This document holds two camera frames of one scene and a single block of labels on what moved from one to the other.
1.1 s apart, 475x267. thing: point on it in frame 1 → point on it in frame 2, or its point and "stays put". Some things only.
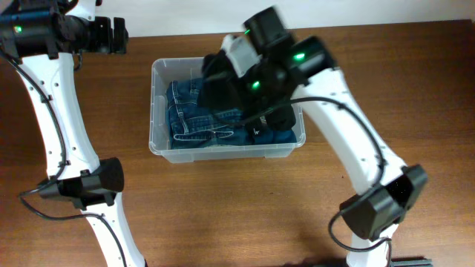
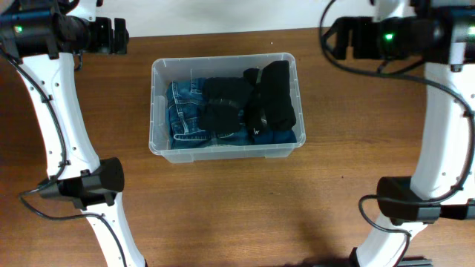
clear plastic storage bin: x=165 y=70 stays put
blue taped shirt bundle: x=274 y=136 stays put
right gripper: x=243 y=96 → x=341 y=26
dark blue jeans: x=190 y=124 stays put
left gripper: x=105 y=44 stays put
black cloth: x=220 y=86 → x=223 y=100
